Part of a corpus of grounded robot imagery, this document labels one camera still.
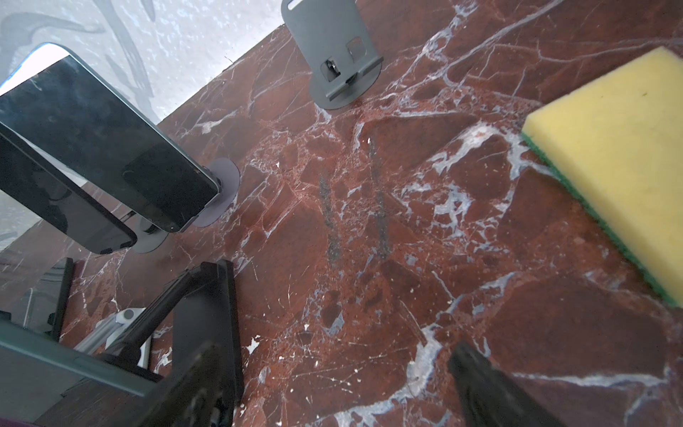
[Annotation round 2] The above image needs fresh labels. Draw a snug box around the grey round stand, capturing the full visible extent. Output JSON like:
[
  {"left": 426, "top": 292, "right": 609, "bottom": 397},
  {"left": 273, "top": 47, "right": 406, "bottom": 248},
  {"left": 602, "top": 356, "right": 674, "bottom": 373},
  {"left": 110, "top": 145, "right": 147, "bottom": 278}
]
[
  {"left": 192, "top": 158, "right": 241, "bottom": 228},
  {"left": 126, "top": 212, "right": 169, "bottom": 254}
]

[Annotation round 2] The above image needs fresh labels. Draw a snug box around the black phone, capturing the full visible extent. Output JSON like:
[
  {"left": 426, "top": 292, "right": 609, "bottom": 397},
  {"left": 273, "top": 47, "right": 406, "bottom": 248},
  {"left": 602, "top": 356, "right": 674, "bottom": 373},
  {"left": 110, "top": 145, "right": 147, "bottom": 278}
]
[
  {"left": 9, "top": 257, "right": 75, "bottom": 342},
  {"left": 1, "top": 125, "right": 138, "bottom": 254},
  {"left": 1, "top": 43, "right": 221, "bottom": 233}
]

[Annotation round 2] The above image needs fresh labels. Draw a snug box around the grey round stand back right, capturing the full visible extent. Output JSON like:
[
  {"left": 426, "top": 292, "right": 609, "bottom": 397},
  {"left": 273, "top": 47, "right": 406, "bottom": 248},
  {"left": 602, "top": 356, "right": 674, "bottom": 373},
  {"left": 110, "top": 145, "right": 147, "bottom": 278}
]
[{"left": 192, "top": 158, "right": 241, "bottom": 228}]

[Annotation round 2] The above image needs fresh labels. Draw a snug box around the black folding phone stand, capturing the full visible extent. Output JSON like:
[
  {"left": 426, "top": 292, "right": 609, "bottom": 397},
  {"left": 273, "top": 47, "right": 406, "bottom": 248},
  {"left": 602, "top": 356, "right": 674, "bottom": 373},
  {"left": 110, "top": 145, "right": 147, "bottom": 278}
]
[{"left": 99, "top": 260, "right": 245, "bottom": 426}]

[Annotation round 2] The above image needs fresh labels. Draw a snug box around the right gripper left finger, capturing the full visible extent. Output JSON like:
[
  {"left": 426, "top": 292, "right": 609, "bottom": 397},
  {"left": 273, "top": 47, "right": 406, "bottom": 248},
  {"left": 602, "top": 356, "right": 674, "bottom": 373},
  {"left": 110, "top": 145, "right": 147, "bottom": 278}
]
[{"left": 119, "top": 343, "right": 222, "bottom": 426}]

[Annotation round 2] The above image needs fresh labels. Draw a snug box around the grey round stand back left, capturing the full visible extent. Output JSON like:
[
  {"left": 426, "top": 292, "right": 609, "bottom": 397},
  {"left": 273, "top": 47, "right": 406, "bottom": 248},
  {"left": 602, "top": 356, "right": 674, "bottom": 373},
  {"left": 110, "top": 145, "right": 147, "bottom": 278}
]
[{"left": 126, "top": 212, "right": 169, "bottom": 254}]

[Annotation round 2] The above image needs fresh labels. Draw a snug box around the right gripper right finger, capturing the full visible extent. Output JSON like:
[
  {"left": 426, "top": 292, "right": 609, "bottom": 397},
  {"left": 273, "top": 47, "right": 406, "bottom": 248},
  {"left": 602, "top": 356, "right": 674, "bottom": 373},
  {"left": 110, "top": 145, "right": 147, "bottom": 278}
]
[{"left": 448, "top": 342, "right": 565, "bottom": 427}]

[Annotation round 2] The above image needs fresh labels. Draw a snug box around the yellow green sponge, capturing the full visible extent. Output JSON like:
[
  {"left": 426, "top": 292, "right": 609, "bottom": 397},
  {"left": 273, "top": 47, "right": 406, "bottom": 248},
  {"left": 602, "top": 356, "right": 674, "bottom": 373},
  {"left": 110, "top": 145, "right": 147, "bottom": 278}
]
[{"left": 521, "top": 47, "right": 682, "bottom": 307}]

